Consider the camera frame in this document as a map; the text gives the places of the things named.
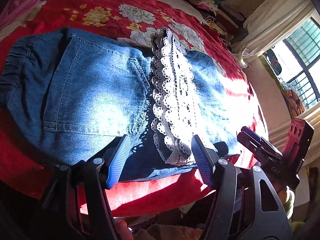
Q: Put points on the orange patterned cloth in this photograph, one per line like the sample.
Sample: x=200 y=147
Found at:
x=295 y=100

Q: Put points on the red floral blanket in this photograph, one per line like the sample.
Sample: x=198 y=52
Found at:
x=37 y=17

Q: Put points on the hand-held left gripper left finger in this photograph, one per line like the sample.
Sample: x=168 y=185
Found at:
x=117 y=162

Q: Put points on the dark cloth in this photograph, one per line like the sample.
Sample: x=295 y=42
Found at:
x=275 y=61

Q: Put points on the cream curtain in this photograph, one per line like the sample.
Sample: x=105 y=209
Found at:
x=275 y=12

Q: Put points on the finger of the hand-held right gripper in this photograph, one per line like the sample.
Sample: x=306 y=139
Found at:
x=250 y=143
x=265 y=143

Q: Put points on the window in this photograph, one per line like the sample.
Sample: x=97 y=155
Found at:
x=305 y=55

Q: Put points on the person's right forearm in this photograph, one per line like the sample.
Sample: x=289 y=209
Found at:
x=288 y=202

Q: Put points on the pile of folded clothes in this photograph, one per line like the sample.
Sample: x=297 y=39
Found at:
x=212 y=2

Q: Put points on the person's left hand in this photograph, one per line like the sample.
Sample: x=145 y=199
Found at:
x=123 y=230

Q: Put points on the blue denim pants lace trim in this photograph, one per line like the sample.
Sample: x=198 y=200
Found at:
x=87 y=92

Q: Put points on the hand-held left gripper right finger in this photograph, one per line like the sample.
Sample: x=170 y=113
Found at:
x=202 y=162

